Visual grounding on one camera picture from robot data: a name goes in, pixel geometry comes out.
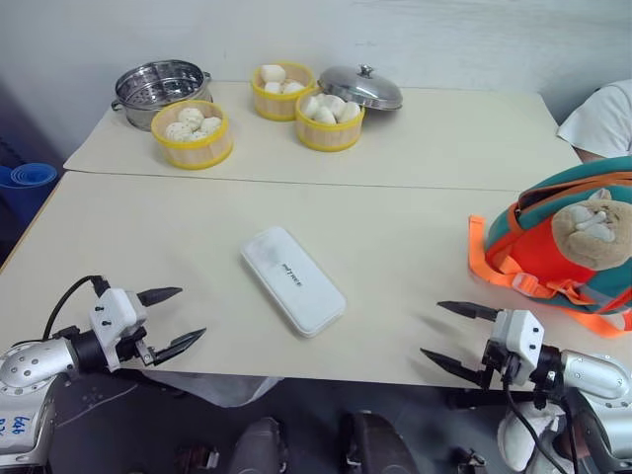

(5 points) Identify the translucent white plastic bag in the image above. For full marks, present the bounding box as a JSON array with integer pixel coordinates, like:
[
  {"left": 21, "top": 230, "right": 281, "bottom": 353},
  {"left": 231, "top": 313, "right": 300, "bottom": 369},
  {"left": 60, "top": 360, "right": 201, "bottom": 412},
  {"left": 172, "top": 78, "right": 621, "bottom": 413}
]
[{"left": 141, "top": 369, "right": 283, "bottom": 409}]

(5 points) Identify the blue rolled mat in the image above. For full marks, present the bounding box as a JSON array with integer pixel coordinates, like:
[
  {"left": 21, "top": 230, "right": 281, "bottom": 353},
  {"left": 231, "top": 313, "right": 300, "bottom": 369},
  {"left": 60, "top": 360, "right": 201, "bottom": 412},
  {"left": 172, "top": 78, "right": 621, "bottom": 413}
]
[{"left": 0, "top": 164, "right": 60, "bottom": 190}]

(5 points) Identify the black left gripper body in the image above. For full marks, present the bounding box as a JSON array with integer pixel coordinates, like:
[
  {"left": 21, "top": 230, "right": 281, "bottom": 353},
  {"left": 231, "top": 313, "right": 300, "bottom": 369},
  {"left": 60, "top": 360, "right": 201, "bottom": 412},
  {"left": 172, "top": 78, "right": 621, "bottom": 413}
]
[{"left": 117, "top": 325, "right": 157, "bottom": 369}]

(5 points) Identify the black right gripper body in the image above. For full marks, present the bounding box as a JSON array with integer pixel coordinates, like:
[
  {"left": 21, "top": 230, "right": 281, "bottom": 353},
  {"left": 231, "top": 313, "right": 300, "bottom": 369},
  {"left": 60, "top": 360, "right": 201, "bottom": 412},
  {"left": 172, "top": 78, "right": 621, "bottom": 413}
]
[{"left": 476, "top": 338, "right": 524, "bottom": 392}]

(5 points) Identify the white padded cloth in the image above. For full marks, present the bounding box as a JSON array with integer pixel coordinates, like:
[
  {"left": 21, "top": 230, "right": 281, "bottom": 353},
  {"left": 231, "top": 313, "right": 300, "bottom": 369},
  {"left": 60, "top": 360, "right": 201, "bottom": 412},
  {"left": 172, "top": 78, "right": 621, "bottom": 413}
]
[{"left": 497, "top": 403, "right": 570, "bottom": 473}]

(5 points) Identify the orange teal plush backpack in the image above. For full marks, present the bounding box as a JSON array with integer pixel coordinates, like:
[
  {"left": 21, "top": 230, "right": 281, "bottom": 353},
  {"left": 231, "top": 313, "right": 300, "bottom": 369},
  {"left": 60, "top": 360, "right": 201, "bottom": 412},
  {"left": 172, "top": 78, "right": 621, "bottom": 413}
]
[{"left": 467, "top": 156, "right": 632, "bottom": 339}]

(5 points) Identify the stainless steel pot lid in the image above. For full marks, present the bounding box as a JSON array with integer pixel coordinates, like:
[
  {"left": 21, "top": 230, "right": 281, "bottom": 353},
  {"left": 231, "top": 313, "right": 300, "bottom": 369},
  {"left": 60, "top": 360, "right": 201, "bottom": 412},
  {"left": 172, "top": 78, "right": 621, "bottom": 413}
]
[{"left": 317, "top": 63, "right": 404, "bottom": 113}]

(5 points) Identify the white rectangular case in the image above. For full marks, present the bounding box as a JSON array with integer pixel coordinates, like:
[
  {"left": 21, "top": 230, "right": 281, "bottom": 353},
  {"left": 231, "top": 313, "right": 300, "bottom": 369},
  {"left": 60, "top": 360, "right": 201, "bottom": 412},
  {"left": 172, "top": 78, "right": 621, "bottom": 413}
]
[{"left": 239, "top": 225, "right": 348, "bottom": 340}]

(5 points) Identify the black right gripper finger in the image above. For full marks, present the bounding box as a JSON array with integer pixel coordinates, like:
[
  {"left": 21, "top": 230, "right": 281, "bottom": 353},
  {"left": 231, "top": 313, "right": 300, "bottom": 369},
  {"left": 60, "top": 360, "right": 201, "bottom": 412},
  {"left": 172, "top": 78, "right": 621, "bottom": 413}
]
[
  {"left": 436, "top": 300, "right": 500, "bottom": 322},
  {"left": 420, "top": 348, "right": 483, "bottom": 387}
]

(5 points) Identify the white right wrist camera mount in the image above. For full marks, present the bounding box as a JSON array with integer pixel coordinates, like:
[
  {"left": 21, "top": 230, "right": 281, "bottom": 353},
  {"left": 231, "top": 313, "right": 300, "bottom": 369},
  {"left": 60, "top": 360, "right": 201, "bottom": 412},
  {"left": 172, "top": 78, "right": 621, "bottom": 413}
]
[{"left": 486, "top": 309, "right": 546, "bottom": 387}]

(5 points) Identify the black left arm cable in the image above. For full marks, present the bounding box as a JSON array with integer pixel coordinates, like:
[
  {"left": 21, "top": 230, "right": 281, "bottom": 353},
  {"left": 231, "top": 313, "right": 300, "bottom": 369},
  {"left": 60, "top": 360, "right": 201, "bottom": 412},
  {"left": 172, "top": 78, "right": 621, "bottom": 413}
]
[{"left": 42, "top": 275, "right": 111, "bottom": 342}]

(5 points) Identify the yellow-rimmed bamboo steamer basket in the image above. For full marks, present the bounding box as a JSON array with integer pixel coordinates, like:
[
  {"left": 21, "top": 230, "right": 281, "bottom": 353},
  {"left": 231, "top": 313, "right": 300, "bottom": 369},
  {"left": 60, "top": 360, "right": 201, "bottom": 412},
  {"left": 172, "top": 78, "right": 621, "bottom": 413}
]
[
  {"left": 294, "top": 87, "right": 367, "bottom": 153},
  {"left": 250, "top": 60, "right": 318, "bottom": 122},
  {"left": 150, "top": 100, "right": 235, "bottom": 171}
]

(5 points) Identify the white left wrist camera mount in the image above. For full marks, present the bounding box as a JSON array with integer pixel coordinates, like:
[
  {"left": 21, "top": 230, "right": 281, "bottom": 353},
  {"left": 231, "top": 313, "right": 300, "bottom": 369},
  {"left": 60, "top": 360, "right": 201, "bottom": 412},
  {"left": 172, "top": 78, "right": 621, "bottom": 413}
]
[{"left": 88, "top": 287, "right": 149, "bottom": 372}]

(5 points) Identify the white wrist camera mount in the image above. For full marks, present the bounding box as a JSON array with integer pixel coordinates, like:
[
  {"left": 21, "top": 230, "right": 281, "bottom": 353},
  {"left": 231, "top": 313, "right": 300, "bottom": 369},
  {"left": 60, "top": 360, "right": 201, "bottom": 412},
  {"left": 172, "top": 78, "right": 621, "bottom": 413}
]
[
  {"left": 88, "top": 287, "right": 149, "bottom": 372},
  {"left": 486, "top": 309, "right": 546, "bottom": 387}
]

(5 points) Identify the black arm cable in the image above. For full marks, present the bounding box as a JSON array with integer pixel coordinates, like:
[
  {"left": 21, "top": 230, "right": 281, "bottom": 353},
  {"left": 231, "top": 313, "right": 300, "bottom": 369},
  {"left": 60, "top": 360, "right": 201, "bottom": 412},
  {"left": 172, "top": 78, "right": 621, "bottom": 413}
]
[
  {"left": 42, "top": 275, "right": 111, "bottom": 342},
  {"left": 502, "top": 363, "right": 585, "bottom": 474}
]

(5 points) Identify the person in white shirt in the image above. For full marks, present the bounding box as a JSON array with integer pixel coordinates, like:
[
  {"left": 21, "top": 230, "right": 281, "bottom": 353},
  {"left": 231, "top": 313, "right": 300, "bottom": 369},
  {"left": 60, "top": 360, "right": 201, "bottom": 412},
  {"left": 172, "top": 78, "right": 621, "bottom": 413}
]
[{"left": 556, "top": 78, "right": 632, "bottom": 165}]

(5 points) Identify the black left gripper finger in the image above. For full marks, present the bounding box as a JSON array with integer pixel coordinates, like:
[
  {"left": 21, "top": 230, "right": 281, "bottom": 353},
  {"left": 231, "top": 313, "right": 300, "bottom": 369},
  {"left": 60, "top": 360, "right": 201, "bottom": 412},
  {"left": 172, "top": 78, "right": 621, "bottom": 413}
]
[
  {"left": 152, "top": 327, "right": 207, "bottom": 367},
  {"left": 136, "top": 286, "right": 185, "bottom": 308}
]

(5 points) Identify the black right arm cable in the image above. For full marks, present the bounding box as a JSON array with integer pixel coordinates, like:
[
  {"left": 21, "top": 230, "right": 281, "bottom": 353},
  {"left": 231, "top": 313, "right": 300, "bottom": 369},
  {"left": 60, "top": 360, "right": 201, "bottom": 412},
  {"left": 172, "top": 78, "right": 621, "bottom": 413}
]
[{"left": 502, "top": 363, "right": 585, "bottom": 474}]

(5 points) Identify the stainless steel steamer pot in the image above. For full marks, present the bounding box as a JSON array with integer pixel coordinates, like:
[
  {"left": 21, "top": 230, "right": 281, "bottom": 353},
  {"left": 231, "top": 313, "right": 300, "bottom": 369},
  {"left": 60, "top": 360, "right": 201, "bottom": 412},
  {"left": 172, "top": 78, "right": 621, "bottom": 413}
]
[{"left": 111, "top": 59, "right": 215, "bottom": 132}]

